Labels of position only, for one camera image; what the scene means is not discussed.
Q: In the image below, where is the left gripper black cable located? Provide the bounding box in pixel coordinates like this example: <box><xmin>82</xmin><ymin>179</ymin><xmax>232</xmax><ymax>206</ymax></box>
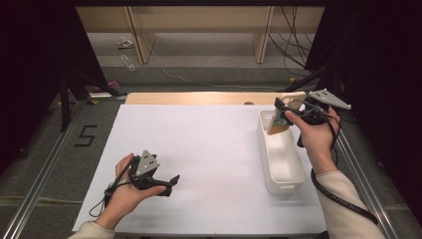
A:
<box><xmin>89</xmin><ymin>158</ymin><xmax>140</xmax><ymax>218</ymax></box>

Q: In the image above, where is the white table mat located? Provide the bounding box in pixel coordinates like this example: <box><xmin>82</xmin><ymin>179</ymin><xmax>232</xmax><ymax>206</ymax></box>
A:
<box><xmin>72</xmin><ymin>104</ymin><xmax>361</xmax><ymax>237</ymax></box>

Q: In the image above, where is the white plastic bin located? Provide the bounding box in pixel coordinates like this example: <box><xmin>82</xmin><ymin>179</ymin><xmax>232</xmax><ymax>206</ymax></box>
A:
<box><xmin>257</xmin><ymin>109</ymin><xmax>307</xmax><ymax>195</ymax></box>

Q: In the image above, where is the black curtain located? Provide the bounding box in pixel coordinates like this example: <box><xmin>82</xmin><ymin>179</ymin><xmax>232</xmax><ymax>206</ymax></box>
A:
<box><xmin>0</xmin><ymin>0</ymin><xmax>108</xmax><ymax>173</ymax></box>
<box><xmin>305</xmin><ymin>0</ymin><xmax>422</xmax><ymax>217</ymax></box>

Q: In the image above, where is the person's left hand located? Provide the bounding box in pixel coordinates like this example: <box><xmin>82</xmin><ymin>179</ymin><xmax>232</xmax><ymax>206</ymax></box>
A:
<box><xmin>96</xmin><ymin>152</ymin><xmax>167</xmax><ymax>231</ymax></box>

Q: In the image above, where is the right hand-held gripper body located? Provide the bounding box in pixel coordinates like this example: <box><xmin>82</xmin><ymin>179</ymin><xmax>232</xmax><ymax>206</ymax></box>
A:
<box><xmin>292</xmin><ymin>89</ymin><xmax>352</xmax><ymax>125</ymax></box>

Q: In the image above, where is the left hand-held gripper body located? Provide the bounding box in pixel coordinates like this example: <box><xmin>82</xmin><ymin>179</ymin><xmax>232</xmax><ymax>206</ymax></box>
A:
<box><xmin>128</xmin><ymin>149</ymin><xmax>167</xmax><ymax>191</ymax></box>

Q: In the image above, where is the clear plastic bottle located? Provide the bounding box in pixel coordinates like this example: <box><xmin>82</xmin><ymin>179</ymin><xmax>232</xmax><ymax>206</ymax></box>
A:
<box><xmin>119</xmin><ymin>54</ymin><xmax>137</xmax><ymax>73</ymax></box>

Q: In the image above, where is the black hanging cable bundle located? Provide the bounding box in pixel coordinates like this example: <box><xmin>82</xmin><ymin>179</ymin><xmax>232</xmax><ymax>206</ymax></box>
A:
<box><xmin>268</xmin><ymin>5</ymin><xmax>315</xmax><ymax>78</ymax></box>

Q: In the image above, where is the person's right hand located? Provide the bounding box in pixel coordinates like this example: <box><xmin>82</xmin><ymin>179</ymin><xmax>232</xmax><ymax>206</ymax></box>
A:
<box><xmin>285</xmin><ymin>108</ymin><xmax>341</xmax><ymax>176</ymax></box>

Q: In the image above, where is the light wooden shelf unit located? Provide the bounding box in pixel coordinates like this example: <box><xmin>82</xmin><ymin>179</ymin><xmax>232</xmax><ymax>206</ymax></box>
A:
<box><xmin>75</xmin><ymin>5</ymin><xmax>326</xmax><ymax>65</ymax></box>

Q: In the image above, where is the black metal stand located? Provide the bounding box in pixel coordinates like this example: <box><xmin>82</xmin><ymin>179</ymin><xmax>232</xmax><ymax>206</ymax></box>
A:
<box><xmin>59</xmin><ymin>68</ymin><xmax>128</xmax><ymax>133</ymax></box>
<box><xmin>284</xmin><ymin>63</ymin><xmax>342</xmax><ymax>128</ymax></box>

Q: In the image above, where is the pink packet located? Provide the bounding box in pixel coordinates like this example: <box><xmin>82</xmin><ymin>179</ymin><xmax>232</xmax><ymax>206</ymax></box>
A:
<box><xmin>92</xmin><ymin>79</ymin><xmax>120</xmax><ymax>94</ymax></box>

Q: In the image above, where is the metal floor rail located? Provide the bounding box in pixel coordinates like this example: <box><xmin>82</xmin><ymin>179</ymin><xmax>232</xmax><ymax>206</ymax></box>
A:
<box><xmin>317</xmin><ymin>103</ymin><xmax>399</xmax><ymax>239</ymax></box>
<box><xmin>1</xmin><ymin>99</ymin><xmax>88</xmax><ymax>239</ymax></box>

